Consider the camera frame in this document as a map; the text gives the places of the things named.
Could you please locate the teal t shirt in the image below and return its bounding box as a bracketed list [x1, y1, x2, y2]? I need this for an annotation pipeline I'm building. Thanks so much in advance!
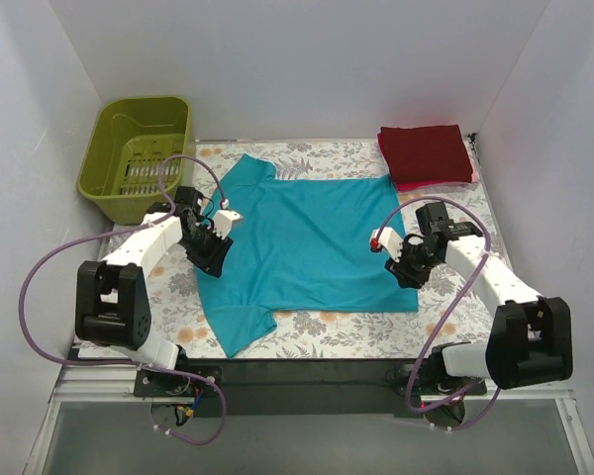
[197, 154, 419, 358]

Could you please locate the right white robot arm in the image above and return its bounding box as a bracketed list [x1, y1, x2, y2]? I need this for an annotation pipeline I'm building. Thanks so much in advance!
[370, 201, 573, 394]

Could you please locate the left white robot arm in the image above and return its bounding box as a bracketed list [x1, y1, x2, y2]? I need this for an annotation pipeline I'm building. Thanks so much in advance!
[75, 187, 243, 396]

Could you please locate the pink folded t shirt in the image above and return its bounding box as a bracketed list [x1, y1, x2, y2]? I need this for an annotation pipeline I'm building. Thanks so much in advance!
[375, 131, 479, 192]

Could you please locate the olive green plastic basket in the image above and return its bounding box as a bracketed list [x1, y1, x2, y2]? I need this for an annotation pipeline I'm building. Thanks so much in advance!
[77, 96, 191, 226]

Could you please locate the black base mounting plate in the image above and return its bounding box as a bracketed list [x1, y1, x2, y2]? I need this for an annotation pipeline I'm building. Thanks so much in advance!
[133, 358, 473, 418]

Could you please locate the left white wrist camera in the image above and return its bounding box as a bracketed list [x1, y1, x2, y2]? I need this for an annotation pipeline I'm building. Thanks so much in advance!
[212, 210, 244, 239]

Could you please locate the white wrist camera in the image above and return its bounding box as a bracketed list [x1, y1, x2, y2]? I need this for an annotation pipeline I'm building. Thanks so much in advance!
[369, 227, 403, 262]
[212, 210, 244, 239]

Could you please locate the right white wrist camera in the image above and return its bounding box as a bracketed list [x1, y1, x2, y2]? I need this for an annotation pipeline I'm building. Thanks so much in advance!
[369, 227, 403, 262]

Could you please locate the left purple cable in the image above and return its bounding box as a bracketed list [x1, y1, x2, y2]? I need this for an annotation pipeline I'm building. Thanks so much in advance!
[18, 153, 230, 445]

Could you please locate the aluminium frame rail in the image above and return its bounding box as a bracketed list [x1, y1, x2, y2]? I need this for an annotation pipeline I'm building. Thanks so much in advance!
[51, 365, 137, 402]

